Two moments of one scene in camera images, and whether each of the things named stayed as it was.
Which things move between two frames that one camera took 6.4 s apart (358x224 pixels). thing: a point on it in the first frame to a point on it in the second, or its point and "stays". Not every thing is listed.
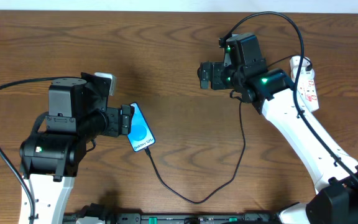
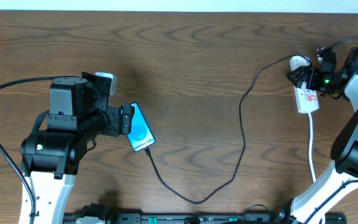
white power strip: x=306 y=83 stays
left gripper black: x=115 y=122 stays
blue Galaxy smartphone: x=140 y=136 stays
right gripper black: x=215 y=75 to x=310 y=80
